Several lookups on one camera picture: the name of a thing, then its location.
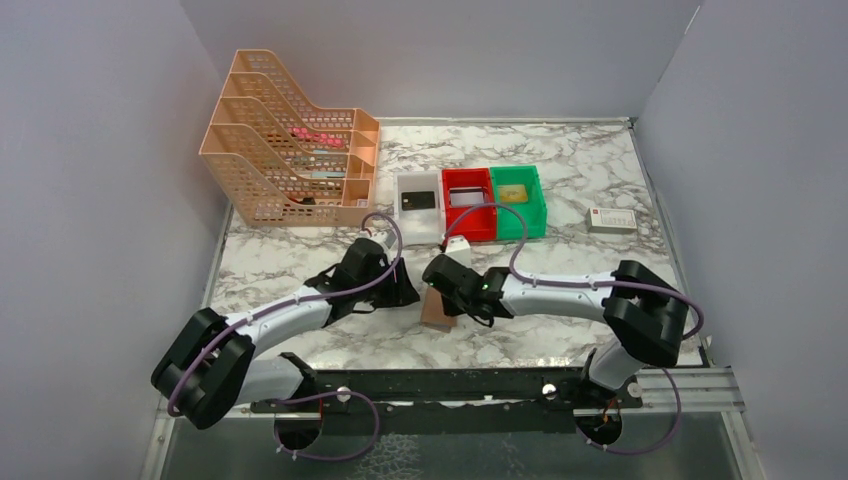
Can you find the white plastic bin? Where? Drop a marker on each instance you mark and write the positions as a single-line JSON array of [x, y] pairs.
[[420, 227]]

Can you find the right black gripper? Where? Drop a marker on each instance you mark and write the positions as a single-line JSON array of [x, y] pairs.
[[451, 308]]

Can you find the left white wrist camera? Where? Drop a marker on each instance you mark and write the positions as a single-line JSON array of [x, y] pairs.
[[376, 235]]

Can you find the white box with red label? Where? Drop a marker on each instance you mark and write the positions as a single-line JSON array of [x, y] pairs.
[[611, 221]]

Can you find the gold card in green bin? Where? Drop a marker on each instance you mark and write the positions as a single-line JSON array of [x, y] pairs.
[[512, 194]]

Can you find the red black stamp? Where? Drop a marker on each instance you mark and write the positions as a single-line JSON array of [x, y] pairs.
[[305, 200]]

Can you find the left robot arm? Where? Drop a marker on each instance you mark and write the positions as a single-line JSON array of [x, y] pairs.
[[214, 364]]

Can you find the peach plastic file organizer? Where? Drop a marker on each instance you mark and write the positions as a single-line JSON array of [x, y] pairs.
[[259, 165]]

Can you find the white card in red bin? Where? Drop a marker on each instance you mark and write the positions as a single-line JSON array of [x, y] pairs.
[[463, 197]]

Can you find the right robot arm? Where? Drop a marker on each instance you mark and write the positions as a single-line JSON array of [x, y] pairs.
[[646, 315]]

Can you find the black mounting rail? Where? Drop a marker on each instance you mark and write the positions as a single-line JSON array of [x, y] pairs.
[[428, 421]]

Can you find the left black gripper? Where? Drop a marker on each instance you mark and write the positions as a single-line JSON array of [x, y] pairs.
[[401, 290]]

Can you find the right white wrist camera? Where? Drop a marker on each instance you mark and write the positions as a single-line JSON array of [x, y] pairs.
[[459, 249]]

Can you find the red plastic bin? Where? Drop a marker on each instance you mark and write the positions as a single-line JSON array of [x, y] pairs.
[[476, 223]]

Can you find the black credit card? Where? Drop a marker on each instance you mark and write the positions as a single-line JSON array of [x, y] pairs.
[[417, 200]]

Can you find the aluminium frame rail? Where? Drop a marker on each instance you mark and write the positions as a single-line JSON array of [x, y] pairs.
[[689, 391]]

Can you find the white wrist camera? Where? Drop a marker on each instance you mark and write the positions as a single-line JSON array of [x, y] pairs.
[[376, 235], [459, 249]]

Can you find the green plastic bin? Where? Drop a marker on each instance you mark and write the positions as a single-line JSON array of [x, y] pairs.
[[534, 211]]

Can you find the pink items in organizer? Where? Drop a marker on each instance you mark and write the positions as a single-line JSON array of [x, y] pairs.
[[316, 138]]

